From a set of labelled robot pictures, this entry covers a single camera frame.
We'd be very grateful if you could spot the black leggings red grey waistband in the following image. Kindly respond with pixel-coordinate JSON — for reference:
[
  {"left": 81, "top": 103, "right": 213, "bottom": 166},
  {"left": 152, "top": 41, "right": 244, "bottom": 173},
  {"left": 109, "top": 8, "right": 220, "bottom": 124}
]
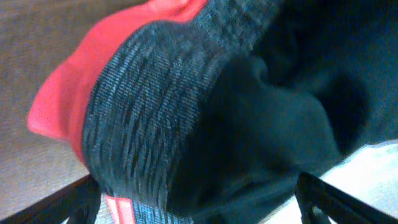
[{"left": 27, "top": 1, "right": 397, "bottom": 223}]

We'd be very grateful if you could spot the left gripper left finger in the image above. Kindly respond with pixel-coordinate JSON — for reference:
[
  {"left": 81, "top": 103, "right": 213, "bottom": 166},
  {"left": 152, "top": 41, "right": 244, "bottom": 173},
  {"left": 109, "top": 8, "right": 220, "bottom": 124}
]
[{"left": 1, "top": 175, "right": 101, "bottom": 224}]

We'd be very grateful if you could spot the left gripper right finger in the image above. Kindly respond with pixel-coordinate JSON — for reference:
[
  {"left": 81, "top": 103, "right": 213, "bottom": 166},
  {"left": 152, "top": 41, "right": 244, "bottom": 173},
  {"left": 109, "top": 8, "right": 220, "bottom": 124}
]
[{"left": 295, "top": 172, "right": 397, "bottom": 224}]

